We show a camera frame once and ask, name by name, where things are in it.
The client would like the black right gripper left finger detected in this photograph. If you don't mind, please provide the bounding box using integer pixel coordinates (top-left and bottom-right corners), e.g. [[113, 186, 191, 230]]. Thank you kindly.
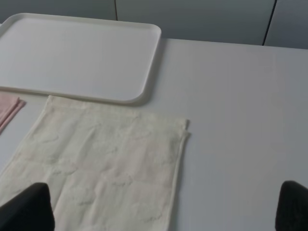
[[0, 182, 55, 231]]

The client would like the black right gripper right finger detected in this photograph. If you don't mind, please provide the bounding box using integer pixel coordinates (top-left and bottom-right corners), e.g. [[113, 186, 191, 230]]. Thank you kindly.
[[275, 180, 308, 231]]

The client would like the cream white towel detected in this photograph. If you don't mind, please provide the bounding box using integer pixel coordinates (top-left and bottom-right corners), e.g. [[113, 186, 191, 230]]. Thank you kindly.
[[0, 96, 189, 231]]

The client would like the pink towel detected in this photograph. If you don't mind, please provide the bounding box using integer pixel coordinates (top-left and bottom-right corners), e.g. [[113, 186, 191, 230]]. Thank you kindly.
[[0, 93, 26, 133]]

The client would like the white rectangular plastic tray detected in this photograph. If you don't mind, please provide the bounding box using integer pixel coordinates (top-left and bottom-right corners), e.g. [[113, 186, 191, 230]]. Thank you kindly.
[[0, 13, 162, 105]]

